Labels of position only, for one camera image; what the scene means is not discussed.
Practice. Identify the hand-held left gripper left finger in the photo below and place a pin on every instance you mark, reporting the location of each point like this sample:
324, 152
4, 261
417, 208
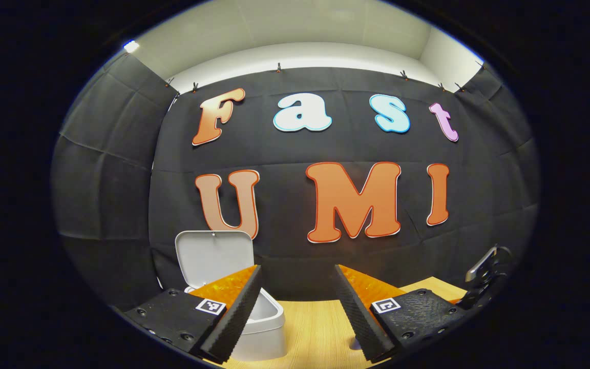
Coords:
231, 323

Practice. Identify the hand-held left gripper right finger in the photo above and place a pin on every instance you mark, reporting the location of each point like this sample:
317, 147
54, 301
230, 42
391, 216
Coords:
359, 318

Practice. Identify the white desktop garbage bin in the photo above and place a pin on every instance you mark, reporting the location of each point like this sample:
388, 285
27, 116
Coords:
213, 253

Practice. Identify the black backdrop cloth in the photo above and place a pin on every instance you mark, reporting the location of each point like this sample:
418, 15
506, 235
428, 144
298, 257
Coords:
295, 256

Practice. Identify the ceiling light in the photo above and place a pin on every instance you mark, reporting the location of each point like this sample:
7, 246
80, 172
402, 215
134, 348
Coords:
131, 46

